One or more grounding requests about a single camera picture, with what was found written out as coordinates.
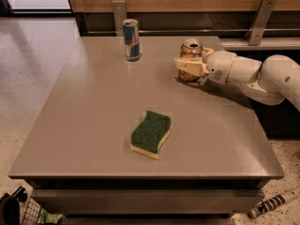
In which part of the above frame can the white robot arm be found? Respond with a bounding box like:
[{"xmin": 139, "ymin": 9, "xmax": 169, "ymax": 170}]
[{"xmin": 174, "ymin": 48, "xmax": 300, "ymax": 111}]

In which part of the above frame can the black object on floor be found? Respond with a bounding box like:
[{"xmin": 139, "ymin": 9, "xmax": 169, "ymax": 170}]
[{"xmin": 0, "ymin": 186, "xmax": 28, "ymax": 225}]

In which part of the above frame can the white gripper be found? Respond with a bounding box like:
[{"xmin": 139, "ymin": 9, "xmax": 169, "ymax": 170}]
[{"xmin": 173, "ymin": 47, "xmax": 237, "ymax": 84}]

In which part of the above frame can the metal bracket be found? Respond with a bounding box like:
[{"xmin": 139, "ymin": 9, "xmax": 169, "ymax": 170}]
[
  {"xmin": 112, "ymin": 0, "xmax": 127, "ymax": 37},
  {"xmin": 246, "ymin": 0, "xmax": 277, "ymax": 46}
]

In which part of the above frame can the black white striped tool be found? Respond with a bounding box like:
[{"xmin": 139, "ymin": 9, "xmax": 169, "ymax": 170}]
[{"xmin": 247, "ymin": 189, "xmax": 299, "ymax": 219}]

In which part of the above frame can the wire basket with green item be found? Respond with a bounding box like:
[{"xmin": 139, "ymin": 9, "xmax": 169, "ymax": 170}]
[{"xmin": 21, "ymin": 199, "xmax": 65, "ymax": 225}]

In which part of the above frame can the grey drawer cabinet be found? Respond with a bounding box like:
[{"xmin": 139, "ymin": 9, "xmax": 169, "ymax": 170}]
[{"xmin": 32, "ymin": 188, "xmax": 263, "ymax": 218}]

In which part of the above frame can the blue silver energy drink can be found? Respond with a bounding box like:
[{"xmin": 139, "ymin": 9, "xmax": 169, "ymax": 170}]
[{"xmin": 122, "ymin": 19, "xmax": 140, "ymax": 62}]

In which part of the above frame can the horizontal metal rail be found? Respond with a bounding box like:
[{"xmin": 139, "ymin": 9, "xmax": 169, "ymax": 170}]
[{"xmin": 88, "ymin": 28, "xmax": 300, "ymax": 38}]

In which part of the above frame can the orange soda can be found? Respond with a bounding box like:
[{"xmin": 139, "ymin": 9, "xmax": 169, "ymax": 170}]
[{"xmin": 178, "ymin": 38, "xmax": 203, "ymax": 83}]

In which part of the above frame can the green yellow sponge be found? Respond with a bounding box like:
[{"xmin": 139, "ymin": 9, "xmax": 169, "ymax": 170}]
[{"xmin": 130, "ymin": 111, "xmax": 172, "ymax": 160}]

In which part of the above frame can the right metal bracket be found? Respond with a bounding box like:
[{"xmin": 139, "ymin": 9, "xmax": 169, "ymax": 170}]
[{"xmin": 246, "ymin": 0, "xmax": 277, "ymax": 46}]

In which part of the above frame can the left metal bracket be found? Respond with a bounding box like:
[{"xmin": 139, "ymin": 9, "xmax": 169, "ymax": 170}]
[{"xmin": 112, "ymin": 0, "xmax": 127, "ymax": 37}]

